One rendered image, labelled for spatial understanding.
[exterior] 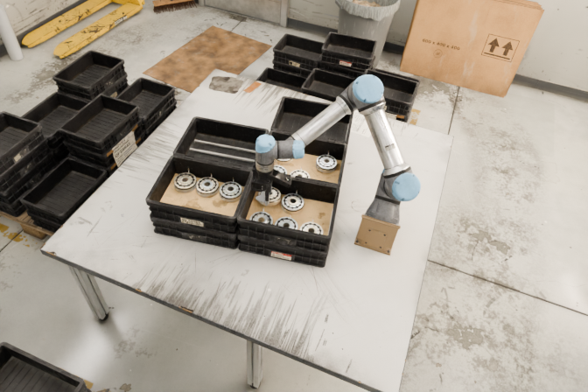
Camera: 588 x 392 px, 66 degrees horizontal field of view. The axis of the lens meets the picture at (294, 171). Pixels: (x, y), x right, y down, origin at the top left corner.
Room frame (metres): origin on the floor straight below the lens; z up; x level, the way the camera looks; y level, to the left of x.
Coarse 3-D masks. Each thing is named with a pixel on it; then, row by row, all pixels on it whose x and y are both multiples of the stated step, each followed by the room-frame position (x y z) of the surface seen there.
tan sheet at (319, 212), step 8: (256, 192) 1.41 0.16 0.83; (256, 200) 1.37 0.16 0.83; (280, 200) 1.38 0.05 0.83; (304, 200) 1.39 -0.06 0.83; (312, 200) 1.40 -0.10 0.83; (256, 208) 1.32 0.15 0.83; (264, 208) 1.32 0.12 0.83; (272, 208) 1.33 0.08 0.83; (280, 208) 1.33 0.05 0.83; (304, 208) 1.34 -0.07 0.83; (312, 208) 1.35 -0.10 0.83; (320, 208) 1.35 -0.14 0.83; (328, 208) 1.36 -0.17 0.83; (248, 216) 1.27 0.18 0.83; (272, 216) 1.28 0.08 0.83; (280, 216) 1.29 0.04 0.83; (288, 216) 1.29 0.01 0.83; (296, 216) 1.29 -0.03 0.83; (304, 216) 1.30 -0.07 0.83; (312, 216) 1.30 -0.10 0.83; (320, 216) 1.31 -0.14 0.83; (328, 216) 1.31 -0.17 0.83; (320, 224) 1.26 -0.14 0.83; (328, 224) 1.27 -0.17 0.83
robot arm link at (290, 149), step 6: (282, 144) 1.34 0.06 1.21; (288, 144) 1.34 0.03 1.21; (294, 144) 1.34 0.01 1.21; (300, 144) 1.35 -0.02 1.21; (282, 150) 1.32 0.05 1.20; (288, 150) 1.32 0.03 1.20; (294, 150) 1.32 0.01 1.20; (300, 150) 1.33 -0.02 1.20; (282, 156) 1.31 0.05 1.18; (288, 156) 1.31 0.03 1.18; (294, 156) 1.32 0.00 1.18; (300, 156) 1.32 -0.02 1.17
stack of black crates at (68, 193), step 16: (64, 160) 1.94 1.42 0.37; (48, 176) 1.81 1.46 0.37; (64, 176) 1.90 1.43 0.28; (80, 176) 1.92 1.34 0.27; (96, 176) 1.91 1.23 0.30; (32, 192) 1.68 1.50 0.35; (48, 192) 1.76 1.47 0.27; (64, 192) 1.77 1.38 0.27; (80, 192) 1.78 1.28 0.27; (32, 208) 1.59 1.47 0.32; (48, 208) 1.64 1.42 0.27; (64, 208) 1.65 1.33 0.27; (48, 224) 1.57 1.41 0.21
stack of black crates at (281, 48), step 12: (288, 36) 3.56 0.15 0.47; (276, 48) 3.36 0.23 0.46; (288, 48) 3.51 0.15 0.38; (300, 48) 3.52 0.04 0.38; (312, 48) 3.49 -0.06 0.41; (276, 60) 3.29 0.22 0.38; (288, 60) 3.26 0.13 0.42; (300, 60) 3.23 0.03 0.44; (312, 60) 3.19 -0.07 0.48; (288, 72) 3.26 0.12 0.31; (300, 72) 3.22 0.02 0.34
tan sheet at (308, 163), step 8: (296, 160) 1.66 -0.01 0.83; (304, 160) 1.66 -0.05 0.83; (312, 160) 1.67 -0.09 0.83; (336, 160) 1.68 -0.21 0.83; (288, 168) 1.59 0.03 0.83; (296, 168) 1.60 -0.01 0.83; (304, 168) 1.60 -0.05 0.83; (312, 168) 1.61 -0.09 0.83; (336, 168) 1.63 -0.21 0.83; (312, 176) 1.56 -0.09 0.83; (320, 176) 1.56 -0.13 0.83; (328, 176) 1.57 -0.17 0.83; (336, 176) 1.57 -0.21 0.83
